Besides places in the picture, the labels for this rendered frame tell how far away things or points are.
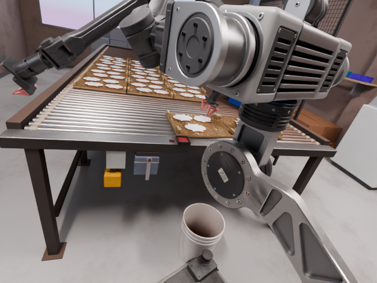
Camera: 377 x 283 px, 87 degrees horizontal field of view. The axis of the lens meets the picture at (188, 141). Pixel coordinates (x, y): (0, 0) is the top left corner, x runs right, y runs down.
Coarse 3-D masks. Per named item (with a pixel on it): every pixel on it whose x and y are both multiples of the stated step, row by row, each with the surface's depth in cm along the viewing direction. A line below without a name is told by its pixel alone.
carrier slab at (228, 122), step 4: (224, 116) 165; (220, 120) 155; (224, 120) 157; (228, 120) 159; (232, 120) 160; (236, 120) 162; (224, 124) 149; (228, 124) 151; (232, 124) 152; (228, 128) 144; (232, 128) 145; (280, 136) 149
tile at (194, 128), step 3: (186, 126) 130; (189, 126) 131; (192, 126) 132; (195, 126) 133; (198, 126) 134; (201, 126) 135; (186, 129) 128; (189, 129) 127; (192, 129) 128; (195, 129) 129; (198, 129) 130; (201, 129) 131; (204, 129) 132; (201, 132) 128
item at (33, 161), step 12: (36, 156) 98; (36, 168) 102; (36, 180) 105; (48, 180) 112; (36, 192) 108; (48, 192) 113; (36, 204) 112; (48, 204) 114; (48, 216) 118; (48, 228) 123; (48, 240) 128; (48, 252) 133; (60, 252) 137
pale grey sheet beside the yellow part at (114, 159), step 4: (108, 152) 107; (112, 152) 107; (116, 152) 108; (120, 152) 108; (124, 152) 109; (108, 156) 108; (112, 156) 108; (116, 156) 109; (120, 156) 109; (124, 156) 110; (108, 160) 109; (112, 160) 110; (116, 160) 110; (120, 160) 111; (124, 160) 111; (108, 164) 110; (112, 164) 111; (116, 164) 111; (120, 164) 112; (124, 164) 113
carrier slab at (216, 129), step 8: (176, 120) 138; (192, 120) 144; (216, 120) 153; (184, 128) 129; (208, 128) 137; (216, 128) 139; (224, 128) 142; (192, 136) 123; (200, 136) 125; (208, 136) 127; (216, 136) 129; (224, 136) 131; (232, 136) 133
